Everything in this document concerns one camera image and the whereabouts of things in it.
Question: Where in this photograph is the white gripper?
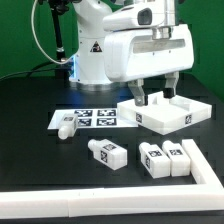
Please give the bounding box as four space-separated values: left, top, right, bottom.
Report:
104 24 194 106

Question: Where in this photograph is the white square tabletop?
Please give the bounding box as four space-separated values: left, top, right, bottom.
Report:
117 92 212 135

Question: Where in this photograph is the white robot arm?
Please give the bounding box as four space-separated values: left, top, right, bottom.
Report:
70 0 194 106

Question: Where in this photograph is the white sheet with markers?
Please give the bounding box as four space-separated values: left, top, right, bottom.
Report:
48 108 137 130

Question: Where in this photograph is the white L-shaped fence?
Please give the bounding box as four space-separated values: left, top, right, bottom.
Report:
0 139 224 219

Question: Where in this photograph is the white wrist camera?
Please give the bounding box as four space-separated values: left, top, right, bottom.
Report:
103 3 165 31

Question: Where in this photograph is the black cable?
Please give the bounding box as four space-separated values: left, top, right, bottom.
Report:
0 61 73 83

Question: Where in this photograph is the black camera stand pole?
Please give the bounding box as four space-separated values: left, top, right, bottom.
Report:
38 0 69 80

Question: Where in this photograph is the white cable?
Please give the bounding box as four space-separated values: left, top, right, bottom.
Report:
30 0 75 66

